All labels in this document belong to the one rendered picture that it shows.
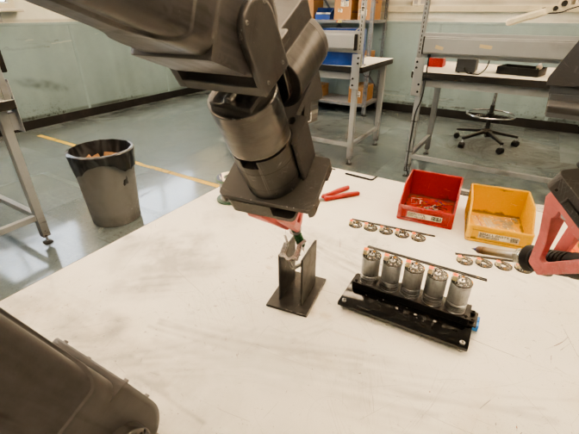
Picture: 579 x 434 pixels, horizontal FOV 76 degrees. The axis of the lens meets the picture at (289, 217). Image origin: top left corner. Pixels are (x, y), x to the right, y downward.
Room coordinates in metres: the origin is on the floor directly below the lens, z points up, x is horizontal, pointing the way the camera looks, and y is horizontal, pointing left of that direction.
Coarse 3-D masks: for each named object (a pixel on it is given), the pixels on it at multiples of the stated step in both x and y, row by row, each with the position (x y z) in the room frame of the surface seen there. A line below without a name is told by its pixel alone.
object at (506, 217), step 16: (480, 192) 0.65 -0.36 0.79; (496, 192) 0.64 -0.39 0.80; (512, 192) 0.63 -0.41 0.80; (528, 192) 0.62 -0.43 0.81; (480, 208) 0.64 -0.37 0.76; (496, 208) 0.63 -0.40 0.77; (512, 208) 0.62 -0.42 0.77; (528, 208) 0.58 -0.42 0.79; (464, 224) 0.59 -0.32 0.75; (480, 224) 0.59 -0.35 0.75; (496, 224) 0.59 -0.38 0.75; (512, 224) 0.59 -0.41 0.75; (528, 224) 0.55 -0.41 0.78; (480, 240) 0.54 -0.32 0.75; (496, 240) 0.53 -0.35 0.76; (512, 240) 0.52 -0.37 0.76; (528, 240) 0.51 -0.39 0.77
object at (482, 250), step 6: (480, 246) 0.34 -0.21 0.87; (480, 252) 0.33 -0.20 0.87; (486, 252) 0.32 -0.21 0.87; (492, 252) 0.32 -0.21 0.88; (498, 252) 0.31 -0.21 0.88; (504, 252) 0.31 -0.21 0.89; (510, 252) 0.30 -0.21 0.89; (516, 252) 0.29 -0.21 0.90; (510, 258) 0.30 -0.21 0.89; (516, 258) 0.29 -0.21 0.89
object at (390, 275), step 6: (384, 264) 0.39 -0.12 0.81; (384, 270) 0.39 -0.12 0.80; (390, 270) 0.39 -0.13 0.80; (396, 270) 0.39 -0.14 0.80; (384, 276) 0.39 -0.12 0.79; (390, 276) 0.39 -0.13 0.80; (396, 276) 0.39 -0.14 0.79; (384, 282) 0.39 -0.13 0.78; (390, 282) 0.39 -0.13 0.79; (396, 282) 0.39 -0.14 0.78; (384, 288) 0.39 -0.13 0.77; (390, 288) 0.39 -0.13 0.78; (396, 288) 0.39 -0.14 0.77
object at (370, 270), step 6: (366, 264) 0.40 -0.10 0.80; (372, 264) 0.40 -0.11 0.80; (378, 264) 0.40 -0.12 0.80; (366, 270) 0.40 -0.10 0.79; (372, 270) 0.40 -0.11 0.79; (378, 270) 0.40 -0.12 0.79; (360, 276) 0.41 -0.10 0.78; (366, 276) 0.40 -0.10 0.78; (372, 276) 0.40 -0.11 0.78; (366, 282) 0.40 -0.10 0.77; (372, 282) 0.40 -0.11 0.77
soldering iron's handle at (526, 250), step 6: (528, 246) 0.28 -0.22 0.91; (522, 252) 0.28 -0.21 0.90; (528, 252) 0.28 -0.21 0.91; (552, 252) 0.26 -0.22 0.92; (558, 252) 0.26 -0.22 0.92; (564, 252) 0.26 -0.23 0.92; (570, 252) 0.26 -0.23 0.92; (576, 252) 0.25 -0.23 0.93; (522, 258) 0.28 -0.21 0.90; (528, 258) 0.27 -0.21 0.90; (546, 258) 0.26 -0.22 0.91; (552, 258) 0.26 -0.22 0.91; (558, 258) 0.25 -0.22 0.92; (564, 258) 0.25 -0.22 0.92; (570, 258) 0.24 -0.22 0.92; (576, 258) 0.24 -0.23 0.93; (522, 264) 0.28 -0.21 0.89; (528, 264) 0.27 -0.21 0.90; (528, 270) 0.27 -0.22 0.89; (570, 276) 0.24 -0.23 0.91; (576, 276) 0.23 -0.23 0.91
